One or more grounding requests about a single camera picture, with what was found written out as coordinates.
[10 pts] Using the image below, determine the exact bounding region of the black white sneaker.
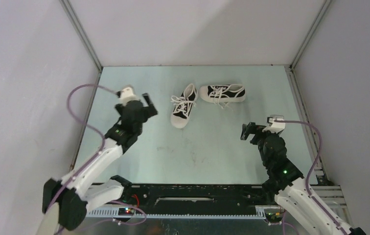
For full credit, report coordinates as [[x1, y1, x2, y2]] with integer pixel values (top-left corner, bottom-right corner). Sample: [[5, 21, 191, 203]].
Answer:
[[199, 84, 246, 109], [170, 84, 198, 129]]

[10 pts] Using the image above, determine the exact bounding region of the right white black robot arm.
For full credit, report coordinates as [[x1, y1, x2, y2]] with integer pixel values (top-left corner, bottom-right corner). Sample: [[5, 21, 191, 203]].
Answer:
[[240, 122, 365, 235]]

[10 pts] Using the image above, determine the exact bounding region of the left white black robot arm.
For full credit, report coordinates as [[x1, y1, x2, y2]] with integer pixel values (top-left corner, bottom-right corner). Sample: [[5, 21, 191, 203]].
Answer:
[[42, 87, 158, 231]]

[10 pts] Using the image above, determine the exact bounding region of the right controller board with LEDs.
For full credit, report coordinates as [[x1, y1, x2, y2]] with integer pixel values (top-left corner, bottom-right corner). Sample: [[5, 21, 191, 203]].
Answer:
[[265, 212, 283, 224]]

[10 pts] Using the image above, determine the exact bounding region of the controller board with leds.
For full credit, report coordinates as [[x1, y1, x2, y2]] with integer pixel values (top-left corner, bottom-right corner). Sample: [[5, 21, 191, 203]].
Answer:
[[118, 208, 135, 216], [265, 212, 283, 224]]

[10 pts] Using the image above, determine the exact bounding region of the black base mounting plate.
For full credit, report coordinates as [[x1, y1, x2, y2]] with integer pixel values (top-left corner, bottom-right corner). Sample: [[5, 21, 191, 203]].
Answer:
[[120, 184, 276, 215]]

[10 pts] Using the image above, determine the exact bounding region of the left controller board with LEDs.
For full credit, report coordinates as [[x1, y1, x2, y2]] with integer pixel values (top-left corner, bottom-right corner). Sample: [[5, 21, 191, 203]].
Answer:
[[118, 208, 135, 216]]

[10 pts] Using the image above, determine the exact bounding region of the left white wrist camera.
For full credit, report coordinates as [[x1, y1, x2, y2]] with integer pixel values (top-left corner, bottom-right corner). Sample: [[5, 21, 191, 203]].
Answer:
[[116, 85, 139, 106]]

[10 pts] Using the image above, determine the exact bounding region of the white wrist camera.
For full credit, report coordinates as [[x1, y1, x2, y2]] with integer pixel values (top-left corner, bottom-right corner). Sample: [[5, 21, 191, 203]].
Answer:
[[116, 85, 139, 106], [262, 115, 285, 135]]

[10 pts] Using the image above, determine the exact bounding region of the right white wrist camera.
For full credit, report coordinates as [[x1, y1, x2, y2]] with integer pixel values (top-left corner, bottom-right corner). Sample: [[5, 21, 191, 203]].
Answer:
[[262, 115, 285, 135]]

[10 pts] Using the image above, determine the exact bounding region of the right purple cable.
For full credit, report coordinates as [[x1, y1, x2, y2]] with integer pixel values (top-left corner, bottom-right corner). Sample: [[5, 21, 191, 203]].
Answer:
[[277, 120, 349, 235]]

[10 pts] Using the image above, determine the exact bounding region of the purple cable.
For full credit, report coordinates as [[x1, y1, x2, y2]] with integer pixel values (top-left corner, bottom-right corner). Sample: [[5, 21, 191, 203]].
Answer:
[[47, 83, 147, 235], [277, 120, 349, 235]]

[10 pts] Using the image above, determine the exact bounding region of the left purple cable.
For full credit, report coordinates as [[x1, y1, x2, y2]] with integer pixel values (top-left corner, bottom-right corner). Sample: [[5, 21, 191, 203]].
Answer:
[[47, 83, 147, 235]]

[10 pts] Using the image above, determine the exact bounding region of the grey slotted cable duct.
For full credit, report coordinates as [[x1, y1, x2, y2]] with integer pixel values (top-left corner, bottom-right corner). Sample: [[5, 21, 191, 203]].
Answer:
[[86, 207, 266, 220]]

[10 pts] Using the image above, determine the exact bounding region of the aluminium front frame rail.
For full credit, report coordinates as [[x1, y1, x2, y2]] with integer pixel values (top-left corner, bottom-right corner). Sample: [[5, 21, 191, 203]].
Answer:
[[54, 185, 348, 208]]

